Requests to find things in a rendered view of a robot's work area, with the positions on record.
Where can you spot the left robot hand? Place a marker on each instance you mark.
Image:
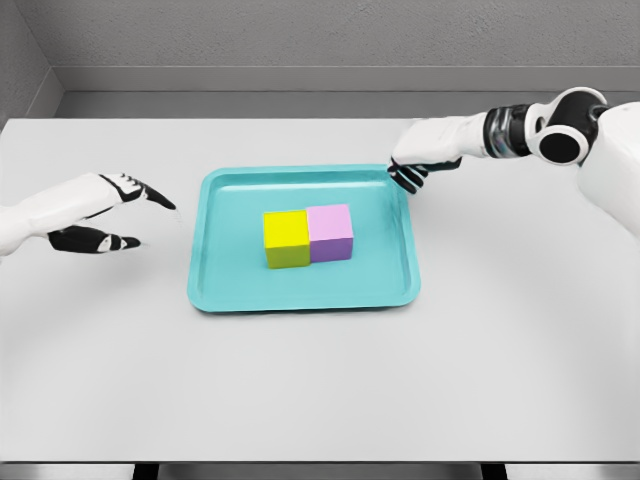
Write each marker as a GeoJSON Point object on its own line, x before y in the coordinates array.
{"type": "Point", "coordinates": [80, 202]}

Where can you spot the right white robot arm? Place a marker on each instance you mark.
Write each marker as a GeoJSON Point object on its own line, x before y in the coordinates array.
{"type": "Point", "coordinates": [575, 145]}

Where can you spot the teal plastic tray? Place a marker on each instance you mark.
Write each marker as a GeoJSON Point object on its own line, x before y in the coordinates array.
{"type": "Point", "coordinates": [300, 285]}

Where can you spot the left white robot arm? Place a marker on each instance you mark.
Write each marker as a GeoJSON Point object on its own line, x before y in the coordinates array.
{"type": "Point", "coordinates": [17, 220]}

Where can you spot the pink purple cube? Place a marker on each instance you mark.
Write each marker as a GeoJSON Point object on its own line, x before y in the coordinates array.
{"type": "Point", "coordinates": [330, 232]}

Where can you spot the yellow cube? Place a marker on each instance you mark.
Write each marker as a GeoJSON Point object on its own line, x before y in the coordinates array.
{"type": "Point", "coordinates": [286, 239]}

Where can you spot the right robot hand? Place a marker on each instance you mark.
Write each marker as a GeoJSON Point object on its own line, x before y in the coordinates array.
{"type": "Point", "coordinates": [425, 145]}

